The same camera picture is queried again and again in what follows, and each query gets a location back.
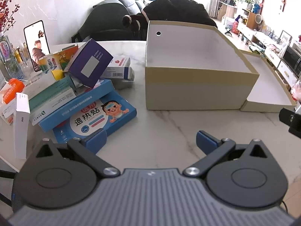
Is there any orange green medicine box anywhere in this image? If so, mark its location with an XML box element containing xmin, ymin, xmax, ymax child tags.
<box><xmin>55</xmin><ymin>45</ymin><xmax>79</xmax><ymax>72</ymax></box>

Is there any white strawberry medicine box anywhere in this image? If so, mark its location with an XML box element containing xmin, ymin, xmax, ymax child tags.
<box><xmin>109</xmin><ymin>57</ymin><xmax>131</xmax><ymax>68</ymax></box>
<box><xmin>100</xmin><ymin>66</ymin><xmax>135</xmax><ymax>80</ymax></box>

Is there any pink plastic bag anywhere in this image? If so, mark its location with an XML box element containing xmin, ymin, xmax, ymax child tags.
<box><xmin>290</xmin><ymin>80</ymin><xmax>301</xmax><ymax>102</ymax></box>

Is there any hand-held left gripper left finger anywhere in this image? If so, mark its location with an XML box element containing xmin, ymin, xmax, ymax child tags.
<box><xmin>35</xmin><ymin>129</ymin><xmax>121</xmax><ymax>178</ymax></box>

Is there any grey sofa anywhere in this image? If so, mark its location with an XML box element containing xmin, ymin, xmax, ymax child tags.
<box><xmin>78</xmin><ymin>0</ymin><xmax>154</xmax><ymax>41</ymax></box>

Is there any clear bottle vase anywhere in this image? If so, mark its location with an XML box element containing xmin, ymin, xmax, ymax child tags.
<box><xmin>0</xmin><ymin>34</ymin><xmax>15</xmax><ymax>79</ymax></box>

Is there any beige cardboard box lid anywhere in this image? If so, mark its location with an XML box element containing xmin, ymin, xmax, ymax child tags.
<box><xmin>240</xmin><ymin>50</ymin><xmax>297</xmax><ymax>113</ymax></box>

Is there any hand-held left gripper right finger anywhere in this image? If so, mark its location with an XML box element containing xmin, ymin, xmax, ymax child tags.
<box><xmin>183</xmin><ymin>130</ymin><xmax>270</xmax><ymax>177</ymax></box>

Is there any white marble desktop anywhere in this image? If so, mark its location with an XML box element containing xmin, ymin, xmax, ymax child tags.
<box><xmin>0</xmin><ymin>40</ymin><xmax>301</xmax><ymax>193</ymax></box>

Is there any orange tissue pack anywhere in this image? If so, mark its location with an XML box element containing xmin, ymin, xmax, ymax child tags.
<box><xmin>0</xmin><ymin>78</ymin><xmax>25</xmax><ymax>104</ymax></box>

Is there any black fleece jacket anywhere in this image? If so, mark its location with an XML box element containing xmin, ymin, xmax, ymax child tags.
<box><xmin>122</xmin><ymin>0</ymin><xmax>218</xmax><ymax>40</ymax></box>

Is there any wooden shelf unit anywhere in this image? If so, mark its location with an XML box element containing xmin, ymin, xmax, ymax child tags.
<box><xmin>242</xmin><ymin>9</ymin><xmax>262</xmax><ymax>31</ymax></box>

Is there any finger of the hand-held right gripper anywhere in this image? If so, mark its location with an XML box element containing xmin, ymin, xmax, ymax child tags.
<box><xmin>279</xmin><ymin>108</ymin><xmax>301</xmax><ymax>134</ymax></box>

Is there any white teal medicine box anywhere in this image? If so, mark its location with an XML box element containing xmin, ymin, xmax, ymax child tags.
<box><xmin>24</xmin><ymin>72</ymin><xmax>55</xmax><ymax>93</ymax></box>

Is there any blue cartoon fever patch box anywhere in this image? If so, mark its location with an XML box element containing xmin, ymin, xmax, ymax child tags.
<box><xmin>53</xmin><ymin>94</ymin><xmax>137</xmax><ymax>151</ymax></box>
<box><xmin>38</xmin><ymin>79</ymin><xmax>116</xmax><ymax>133</ymax></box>

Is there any framed picture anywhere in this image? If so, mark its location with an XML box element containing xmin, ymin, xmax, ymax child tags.
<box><xmin>279</xmin><ymin>30</ymin><xmax>292</xmax><ymax>45</ymax></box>

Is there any purple medicine box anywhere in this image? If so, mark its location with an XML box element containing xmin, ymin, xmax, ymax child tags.
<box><xmin>63</xmin><ymin>39</ymin><xmax>114</xmax><ymax>89</ymax></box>

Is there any potted green plant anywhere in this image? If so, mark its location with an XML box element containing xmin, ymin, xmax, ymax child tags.
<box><xmin>237</xmin><ymin>0</ymin><xmax>261</xmax><ymax>11</ymax></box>

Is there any wooden side desk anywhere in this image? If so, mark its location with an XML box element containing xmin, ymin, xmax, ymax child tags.
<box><xmin>217</xmin><ymin>1</ymin><xmax>238</xmax><ymax>21</ymax></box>

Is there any white red-arrow medicine box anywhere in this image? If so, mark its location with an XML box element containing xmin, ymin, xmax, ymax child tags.
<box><xmin>38</xmin><ymin>56</ymin><xmax>59</xmax><ymax>72</ymax></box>

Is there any beige cardboard box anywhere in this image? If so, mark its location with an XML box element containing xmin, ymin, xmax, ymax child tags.
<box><xmin>144</xmin><ymin>20</ymin><xmax>260</xmax><ymax>111</ymax></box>

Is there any red berry flower bouquet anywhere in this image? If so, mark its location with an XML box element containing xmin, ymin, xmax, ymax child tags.
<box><xmin>0</xmin><ymin>0</ymin><xmax>20</xmax><ymax>32</ymax></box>

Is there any white small fan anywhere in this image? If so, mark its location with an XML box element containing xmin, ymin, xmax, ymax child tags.
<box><xmin>254</xmin><ymin>14</ymin><xmax>263</xmax><ymax>31</ymax></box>

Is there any smartphone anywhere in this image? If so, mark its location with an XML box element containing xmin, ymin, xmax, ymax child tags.
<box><xmin>24</xmin><ymin>20</ymin><xmax>51</xmax><ymax>73</ymax></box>

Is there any tall white medicine box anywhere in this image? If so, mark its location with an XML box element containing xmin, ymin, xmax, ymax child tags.
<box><xmin>13</xmin><ymin>93</ymin><xmax>31</xmax><ymax>160</ymax></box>

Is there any white green-lettered medicine box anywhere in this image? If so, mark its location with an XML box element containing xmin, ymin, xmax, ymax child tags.
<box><xmin>29</xmin><ymin>88</ymin><xmax>78</xmax><ymax>126</ymax></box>

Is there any small clear bottle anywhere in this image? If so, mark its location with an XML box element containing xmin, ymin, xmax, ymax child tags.
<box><xmin>14</xmin><ymin>48</ymin><xmax>24</xmax><ymax>64</ymax></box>
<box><xmin>21</xmin><ymin>42</ymin><xmax>31</xmax><ymax>64</ymax></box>

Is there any small white box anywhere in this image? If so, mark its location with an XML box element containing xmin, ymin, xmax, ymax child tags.
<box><xmin>0</xmin><ymin>104</ymin><xmax>14</xmax><ymax>125</ymax></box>

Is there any microwave oven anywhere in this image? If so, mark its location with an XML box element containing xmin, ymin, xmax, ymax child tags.
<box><xmin>281</xmin><ymin>45</ymin><xmax>301</xmax><ymax>76</ymax></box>

